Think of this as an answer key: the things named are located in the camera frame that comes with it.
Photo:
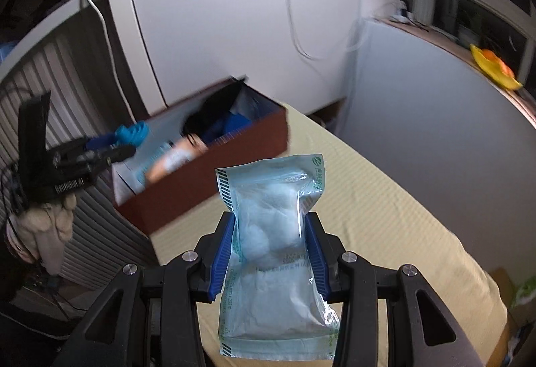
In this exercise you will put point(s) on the blue cloth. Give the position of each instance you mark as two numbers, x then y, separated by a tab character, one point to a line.
230	126

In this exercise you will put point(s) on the orange fruit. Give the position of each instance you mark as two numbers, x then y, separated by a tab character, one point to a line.
494	59

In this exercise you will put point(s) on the person's left forearm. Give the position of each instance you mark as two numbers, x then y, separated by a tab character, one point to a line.
12	243

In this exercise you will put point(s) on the light blue packet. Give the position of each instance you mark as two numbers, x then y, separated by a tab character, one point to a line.
134	174

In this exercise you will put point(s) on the clear cotton pack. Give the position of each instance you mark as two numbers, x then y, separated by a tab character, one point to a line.
272	216

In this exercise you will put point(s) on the orange tissue packet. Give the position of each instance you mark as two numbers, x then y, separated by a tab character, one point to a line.
176	157

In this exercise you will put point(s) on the wooden window sill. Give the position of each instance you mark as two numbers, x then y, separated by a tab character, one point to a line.
460	50

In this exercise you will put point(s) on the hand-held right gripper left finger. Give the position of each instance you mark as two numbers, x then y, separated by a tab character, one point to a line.
222	262

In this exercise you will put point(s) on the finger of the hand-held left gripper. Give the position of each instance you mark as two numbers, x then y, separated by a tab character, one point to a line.
109	155
130	132

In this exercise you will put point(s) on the black cloth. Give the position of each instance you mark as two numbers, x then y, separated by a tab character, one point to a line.
209	107

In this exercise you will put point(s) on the green white bag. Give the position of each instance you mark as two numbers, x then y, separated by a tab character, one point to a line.
523	293

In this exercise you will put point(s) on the white wardrobe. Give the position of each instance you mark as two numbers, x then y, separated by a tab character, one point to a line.
230	15

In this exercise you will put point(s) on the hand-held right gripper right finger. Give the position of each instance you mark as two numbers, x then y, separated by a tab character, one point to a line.
316	262

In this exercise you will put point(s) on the maroon cardboard box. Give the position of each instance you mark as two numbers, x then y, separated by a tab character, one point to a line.
217	178

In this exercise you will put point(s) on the white slatted panel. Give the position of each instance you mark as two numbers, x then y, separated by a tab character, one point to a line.
83	90

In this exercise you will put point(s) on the person's left hand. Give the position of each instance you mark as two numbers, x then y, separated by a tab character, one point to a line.
46	233

